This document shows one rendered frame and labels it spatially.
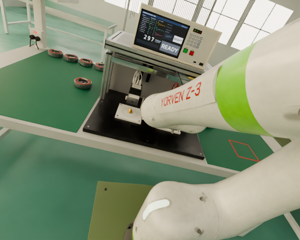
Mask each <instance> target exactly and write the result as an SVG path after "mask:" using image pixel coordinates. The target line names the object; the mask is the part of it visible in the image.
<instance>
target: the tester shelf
mask: <svg viewBox="0 0 300 240"><path fill-rule="evenodd" d="M133 37H134V35H133V34H130V33H127V32H124V31H121V30H119V31H118V32H116V33H115V34H113V35H112V36H110V37H109V38H107V39H106V40H105V46H104V48H105V49H109V50H112V51H115V52H118V53H121V54H124V55H128V56H131V57H134V58H137V59H140V60H143V61H147V62H150V63H153V64H156V65H159V66H162V67H165V68H168V69H171V70H175V71H178V72H181V73H184V74H188V75H191V76H193V77H198V76H200V75H201V74H203V73H205V72H206V71H208V70H209V69H211V68H212V66H210V64H208V63H207V65H206V67H205V69H204V70H201V69H198V68H195V67H193V66H190V65H187V64H183V63H180V62H177V61H174V60H171V59H168V58H165V57H162V56H159V55H156V54H153V53H150V52H147V51H144V50H140V49H137V48H134V47H132V41H133Z"/></svg>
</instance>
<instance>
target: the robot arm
mask: <svg viewBox="0 0 300 240"><path fill-rule="evenodd" d="M141 116H142V120H144V121H145V122H146V123H147V124H148V125H149V126H151V127H154V128H165V129H171V133H174V131H175V130H180V131H184V132H187V133H199V132H201V131H203V130H204V129H205V128H206V127H210V128H216V129H221V130H229V131H234V132H241V133H248V134H255V135H262V136H270V137H278V138H287V139H294V140H293V141H291V142H290V143H288V144H287V145H285V146H284V147H282V148H281V149H279V150H277V151H276V152H274V153H273V154H271V155H269V156H268V157H266V158H264V159H263V160H261V161H259V162H258V163H256V164H254V165H252V166H250V167H249V168H247V169H245V170H243V171H241V172H239V173H237V174H235V175H233V176H231V177H228V178H226V179H224V180H221V181H219V182H216V183H213V184H187V183H182V182H176V181H164V182H160V183H158V184H157V185H155V186H154V187H153V188H152V189H151V191H150V192H149V194H148V196H147V197H146V199H145V201H144V203H143V205H142V207H141V209H140V211H139V213H138V215H137V217H136V218H135V219H134V220H133V221H132V222H131V223H130V224H129V225H128V227H127V229H126V231H125V234H124V237H123V240H222V239H227V238H232V237H236V236H238V235H240V234H242V233H243V232H245V231H247V230H249V229H251V228H253V227H255V226H257V225H259V224H261V223H263V222H266V221H268V220H270V219H273V218H275V217H277V216H280V215H282V214H285V213H288V212H291V211H293V210H297V209H300V18H298V19H296V20H295V21H293V22H291V23H289V24H287V25H285V26H283V27H282V28H280V29H278V30H276V31H274V32H273V33H271V34H269V35H267V36H265V37H264V38H262V39H260V40H258V41H257V42H255V43H253V44H251V45H249V46H247V47H246V48H244V49H242V50H241V51H239V52H237V53H235V54H234V55H232V56H230V57H229V58H227V59H226V60H224V61H222V62H221V63H219V64H217V65H216V66H214V67H213V68H211V69H209V70H208V71H206V72H205V73H203V74H201V75H200V76H198V77H197V78H195V79H193V80H191V81H190V82H188V83H186V84H184V85H182V86H180V87H177V88H175V89H172V90H169V91H166V92H162V93H156V94H152V95H150V96H148V97H147V98H146V99H145V100H144V102H143V104H142V106H141Z"/></svg>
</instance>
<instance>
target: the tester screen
mask: <svg viewBox="0 0 300 240"><path fill-rule="evenodd" d="M187 29H188V27H186V26H184V25H181V24H178V23H175V22H173V21H170V20H167V19H165V18H162V17H159V16H156V15H154V14H151V13H148V12H145V11H142V15H141V19H140V24H139V28H138V33H137V37H136V41H135V43H137V44H139V45H142V46H145V47H148V48H151V49H154V50H158V51H161V50H159V49H160V46H161V43H162V41H165V42H168V43H171V44H174V45H177V46H180V47H181V45H182V44H179V43H176V42H173V41H170V40H167V39H164V38H163V37H164V34H165V32H166V33H169V34H172V35H175V36H178V37H181V38H183V39H184V37H185V35H186V32H187ZM144 34H146V35H149V36H151V37H154V38H155V40H154V42H151V41H148V40H145V39H143V36H144ZM137 39H140V40H143V41H146V42H149V43H152V44H155V45H158V48H154V47H151V46H148V45H145V44H142V43H139V42H137ZM182 43H183V41H182ZM161 52H164V51H161ZM164 53H167V52H164ZM167 54H169V55H172V56H175V57H177V56H176V55H173V54H170V53H167Z"/></svg>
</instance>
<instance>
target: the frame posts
mask: <svg viewBox="0 0 300 240"><path fill-rule="evenodd" d="M111 56H112V50H110V52H106V56H105V63H104V70H103V76H102V83H101V89H100V99H103V100H104V99H105V96H106V93H108V92H109V88H110V80H111V75H112V69H113V64H114V62H111Z"/></svg>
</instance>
